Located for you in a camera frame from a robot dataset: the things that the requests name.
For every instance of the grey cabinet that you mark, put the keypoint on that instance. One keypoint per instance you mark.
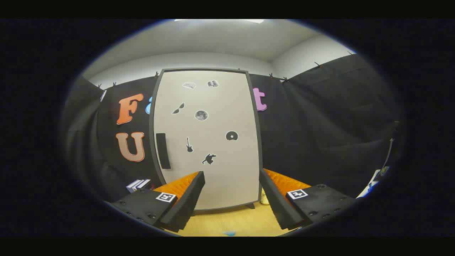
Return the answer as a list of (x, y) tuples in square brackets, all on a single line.
[(152, 142)]

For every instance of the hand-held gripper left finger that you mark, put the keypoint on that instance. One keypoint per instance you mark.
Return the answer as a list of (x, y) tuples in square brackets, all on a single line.
[(186, 202)]

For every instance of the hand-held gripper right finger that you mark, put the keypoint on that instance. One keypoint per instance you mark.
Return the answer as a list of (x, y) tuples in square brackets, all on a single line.
[(277, 202)]

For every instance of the yellow plush toy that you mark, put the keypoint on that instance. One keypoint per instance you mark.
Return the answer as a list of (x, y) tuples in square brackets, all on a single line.
[(265, 200)]

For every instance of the white cabinet door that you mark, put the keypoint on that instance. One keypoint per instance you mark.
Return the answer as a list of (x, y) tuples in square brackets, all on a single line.
[(213, 177)]

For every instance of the white side table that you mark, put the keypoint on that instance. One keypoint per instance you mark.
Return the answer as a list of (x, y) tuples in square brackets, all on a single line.
[(366, 190)]

